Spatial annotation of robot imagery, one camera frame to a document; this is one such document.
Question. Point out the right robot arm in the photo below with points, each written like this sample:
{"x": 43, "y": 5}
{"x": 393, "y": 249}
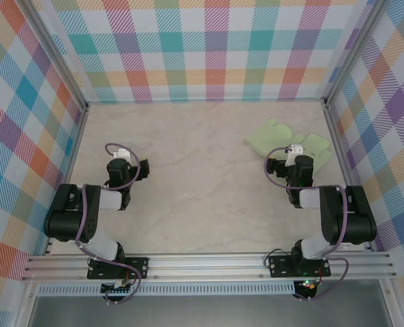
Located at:
{"x": 358, "y": 225}

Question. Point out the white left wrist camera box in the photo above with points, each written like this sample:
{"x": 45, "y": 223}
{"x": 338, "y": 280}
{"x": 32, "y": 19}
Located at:
{"x": 120, "y": 154}

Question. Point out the light green paper box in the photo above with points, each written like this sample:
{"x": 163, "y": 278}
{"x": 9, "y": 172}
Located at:
{"x": 276, "y": 133}

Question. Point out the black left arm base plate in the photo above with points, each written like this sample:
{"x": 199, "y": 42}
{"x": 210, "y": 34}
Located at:
{"x": 140, "y": 264}

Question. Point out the aluminium table side rail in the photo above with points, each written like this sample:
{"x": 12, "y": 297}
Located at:
{"x": 341, "y": 153}
{"x": 74, "y": 153}

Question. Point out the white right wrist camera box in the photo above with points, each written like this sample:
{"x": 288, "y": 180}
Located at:
{"x": 296, "y": 150}

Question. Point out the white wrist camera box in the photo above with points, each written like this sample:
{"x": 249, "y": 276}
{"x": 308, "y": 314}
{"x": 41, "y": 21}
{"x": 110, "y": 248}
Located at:
{"x": 296, "y": 150}
{"x": 120, "y": 154}

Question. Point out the aluminium frame post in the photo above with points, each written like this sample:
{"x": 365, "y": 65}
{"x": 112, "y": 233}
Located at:
{"x": 51, "y": 51}
{"x": 355, "y": 51}

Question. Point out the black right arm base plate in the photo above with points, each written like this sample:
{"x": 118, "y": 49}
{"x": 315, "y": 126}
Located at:
{"x": 280, "y": 265}

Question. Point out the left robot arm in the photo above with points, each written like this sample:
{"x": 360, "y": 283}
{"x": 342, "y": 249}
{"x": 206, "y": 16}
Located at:
{"x": 62, "y": 221}

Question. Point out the aluminium mounting rail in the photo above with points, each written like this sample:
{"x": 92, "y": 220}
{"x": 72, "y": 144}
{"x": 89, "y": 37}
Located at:
{"x": 205, "y": 265}

